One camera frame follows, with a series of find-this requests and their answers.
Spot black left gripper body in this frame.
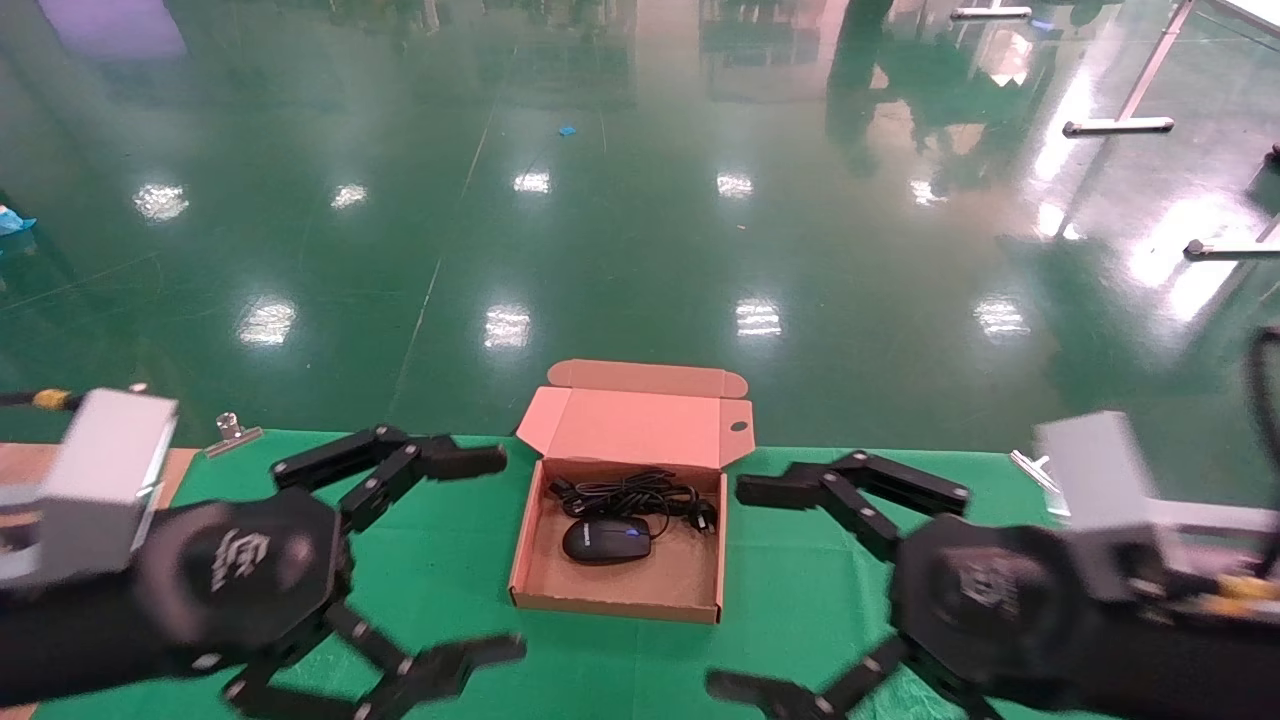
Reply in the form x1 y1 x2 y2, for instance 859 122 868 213
138 490 352 667

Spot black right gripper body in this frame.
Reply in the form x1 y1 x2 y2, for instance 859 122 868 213
888 515 1102 702

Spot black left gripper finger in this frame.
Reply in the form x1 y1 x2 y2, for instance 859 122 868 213
272 425 509 532
222 603 529 720

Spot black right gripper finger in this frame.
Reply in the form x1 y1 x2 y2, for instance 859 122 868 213
734 449 972 562
704 638 1002 720

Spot black wired computer mouse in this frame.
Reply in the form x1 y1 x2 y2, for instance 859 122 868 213
560 480 703 568

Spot open brown cardboard box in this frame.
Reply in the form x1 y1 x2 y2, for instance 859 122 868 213
506 359 757 628

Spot green table cloth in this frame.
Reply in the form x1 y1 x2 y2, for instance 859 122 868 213
30 428 1133 720

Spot silver binder clip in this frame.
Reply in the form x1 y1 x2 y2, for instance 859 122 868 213
204 411 264 460
1009 449 1053 497

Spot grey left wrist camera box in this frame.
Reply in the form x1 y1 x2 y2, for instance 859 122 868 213
0 387 180 593

